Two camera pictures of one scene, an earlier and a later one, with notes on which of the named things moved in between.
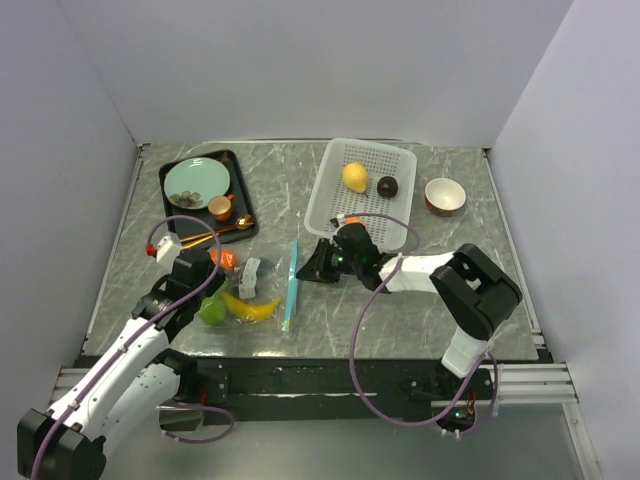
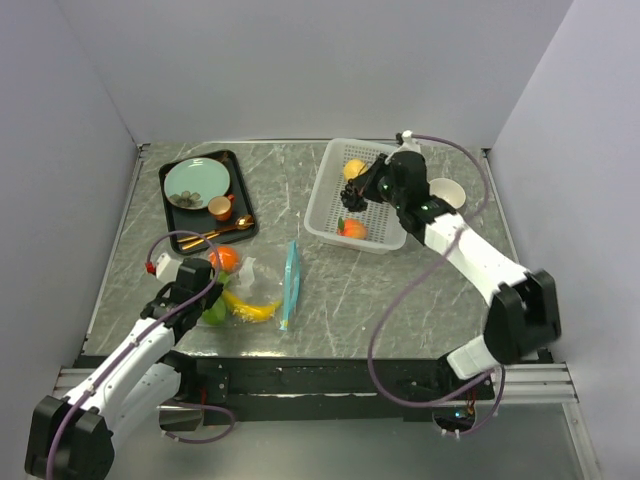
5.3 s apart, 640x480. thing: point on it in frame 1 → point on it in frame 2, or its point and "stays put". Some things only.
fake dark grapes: (264, 271) → (351, 198)
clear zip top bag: (256, 291) stays put
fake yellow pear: (356, 176) stays put
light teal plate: (194, 182) stays put
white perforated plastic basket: (358, 179) stays put
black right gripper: (316, 269) → (364, 181)
